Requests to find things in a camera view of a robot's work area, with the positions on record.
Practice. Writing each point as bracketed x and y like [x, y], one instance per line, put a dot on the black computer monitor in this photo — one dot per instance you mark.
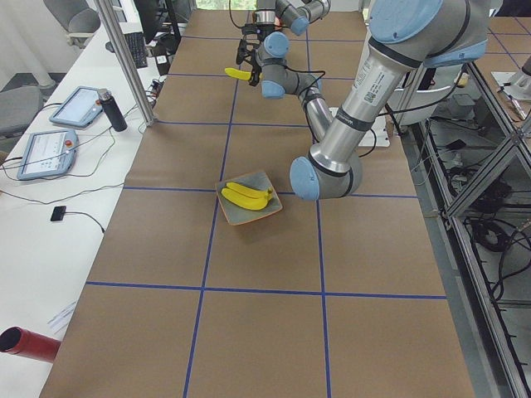
[153, 14]

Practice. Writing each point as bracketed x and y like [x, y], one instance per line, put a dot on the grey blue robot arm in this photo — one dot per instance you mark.
[402, 35]
[271, 15]

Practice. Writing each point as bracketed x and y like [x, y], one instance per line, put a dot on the black water bottle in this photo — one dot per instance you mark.
[111, 110]

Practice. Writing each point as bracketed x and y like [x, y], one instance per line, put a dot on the aluminium frame post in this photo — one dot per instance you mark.
[126, 62]

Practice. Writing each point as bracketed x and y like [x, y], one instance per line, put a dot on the grey office chair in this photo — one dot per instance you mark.
[79, 20]

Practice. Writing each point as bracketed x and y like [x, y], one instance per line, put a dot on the small black puck device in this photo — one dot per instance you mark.
[58, 213]

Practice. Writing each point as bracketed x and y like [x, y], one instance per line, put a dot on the black keyboard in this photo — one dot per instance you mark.
[137, 48]

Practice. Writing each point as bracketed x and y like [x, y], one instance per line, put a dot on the yellow banana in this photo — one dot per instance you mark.
[249, 192]
[238, 74]
[243, 201]

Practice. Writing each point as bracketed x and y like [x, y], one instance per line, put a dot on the red cylinder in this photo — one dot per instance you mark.
[24, 343]

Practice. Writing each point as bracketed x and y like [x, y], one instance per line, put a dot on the teach pendant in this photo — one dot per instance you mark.
[48, 154]
[79, 110]

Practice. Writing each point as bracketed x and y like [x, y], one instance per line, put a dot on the upper teach pendant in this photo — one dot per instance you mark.
[79, 110]

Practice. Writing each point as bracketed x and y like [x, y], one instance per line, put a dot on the grey square plate orange rim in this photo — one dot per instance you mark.
[236, 215]

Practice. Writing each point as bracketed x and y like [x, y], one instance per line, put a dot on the lower teach pendant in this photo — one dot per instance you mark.
[48, 154]

